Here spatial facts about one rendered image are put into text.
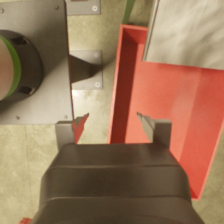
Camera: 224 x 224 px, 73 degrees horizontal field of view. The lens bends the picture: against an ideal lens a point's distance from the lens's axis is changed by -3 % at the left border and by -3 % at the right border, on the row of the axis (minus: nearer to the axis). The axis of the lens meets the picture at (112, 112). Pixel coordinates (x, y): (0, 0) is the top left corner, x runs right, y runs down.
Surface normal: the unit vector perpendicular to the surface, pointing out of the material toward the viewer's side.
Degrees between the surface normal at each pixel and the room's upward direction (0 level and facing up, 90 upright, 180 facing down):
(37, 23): 0
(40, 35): 0
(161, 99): 0
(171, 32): 30
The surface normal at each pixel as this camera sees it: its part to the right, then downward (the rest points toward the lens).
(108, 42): 0.00, 0.25
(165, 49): -0.04, 0.69
